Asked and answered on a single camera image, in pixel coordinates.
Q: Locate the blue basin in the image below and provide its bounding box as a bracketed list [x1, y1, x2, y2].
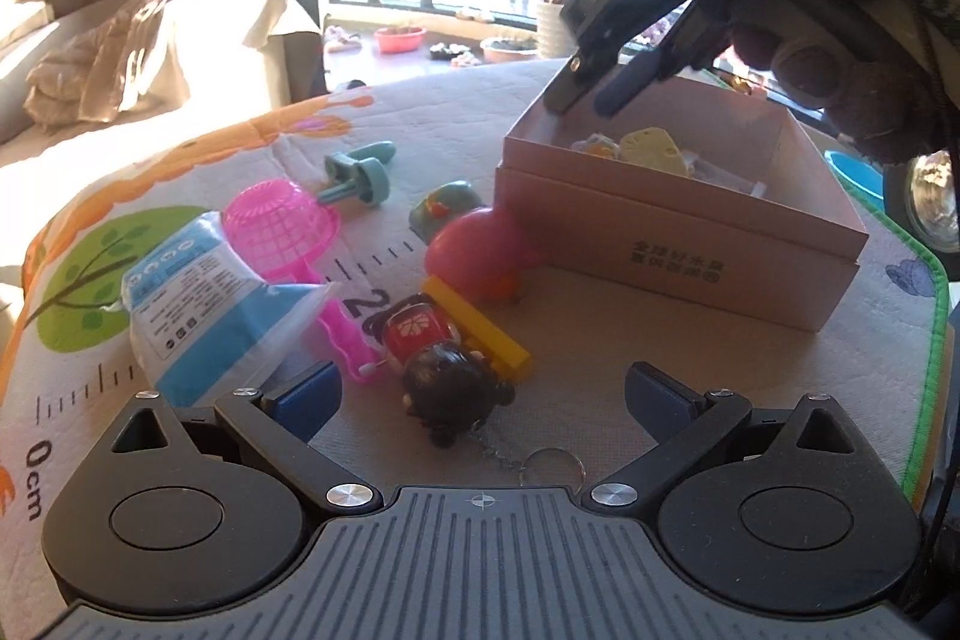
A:
[823, 149, 886, 210]

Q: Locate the tan bowl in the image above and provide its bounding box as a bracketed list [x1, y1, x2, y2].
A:
[480, 36, 541, 65]

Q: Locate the teal plastic toy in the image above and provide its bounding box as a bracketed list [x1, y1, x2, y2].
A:
[316, 141, 397, 208]

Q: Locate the brown garment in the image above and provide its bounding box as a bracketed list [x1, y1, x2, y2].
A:
[26, 0, 260, 131]

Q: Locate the pink round toy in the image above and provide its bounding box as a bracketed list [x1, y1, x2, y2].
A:
[424, 209, 548, 305]

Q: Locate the doll keychain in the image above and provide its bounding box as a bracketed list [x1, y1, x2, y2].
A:
[364, 293, 584, 487]

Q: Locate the blue face mask packet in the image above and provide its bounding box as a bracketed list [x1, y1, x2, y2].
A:
[120, 209, 335, 408]

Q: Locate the yellow cheese toy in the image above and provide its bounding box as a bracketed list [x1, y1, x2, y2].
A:
[619, 126, 691, 176]

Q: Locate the green toy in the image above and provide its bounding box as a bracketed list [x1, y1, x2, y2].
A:
[409, 180, 485, 240]

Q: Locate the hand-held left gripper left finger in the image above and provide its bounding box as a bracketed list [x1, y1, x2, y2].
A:
[112, 361, 380, 512]

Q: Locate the pink plastic toy net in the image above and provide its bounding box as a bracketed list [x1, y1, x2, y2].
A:
[223, 177, 383, 382]

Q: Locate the small orange white toy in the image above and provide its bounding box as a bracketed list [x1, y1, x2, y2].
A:
[571, 131, 622, 161]

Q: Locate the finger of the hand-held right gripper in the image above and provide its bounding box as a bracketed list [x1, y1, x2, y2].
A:
[543, 34, 625, 116]
[595, 0, 732, 118]

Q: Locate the clear plastic piece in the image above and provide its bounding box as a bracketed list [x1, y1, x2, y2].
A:
[690, 156, 770, 195]

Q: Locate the red basin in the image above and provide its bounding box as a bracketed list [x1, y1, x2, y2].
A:
[373, 25, 428, 55]

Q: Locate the white plant pot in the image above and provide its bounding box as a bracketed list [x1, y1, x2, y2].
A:
[535, 0, 582, 60]

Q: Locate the printed play mat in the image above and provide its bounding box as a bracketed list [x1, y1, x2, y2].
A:
[0, 59, 957, 611]

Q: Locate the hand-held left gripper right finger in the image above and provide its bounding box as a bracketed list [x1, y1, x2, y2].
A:
[592, 361, 852, 510]

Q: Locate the beige sofa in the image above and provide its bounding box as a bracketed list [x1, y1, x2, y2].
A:
[0, 0, 323, 184]

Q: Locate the yellow plastic block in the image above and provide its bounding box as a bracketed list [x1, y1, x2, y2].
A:
[421, 276, 533, 382]

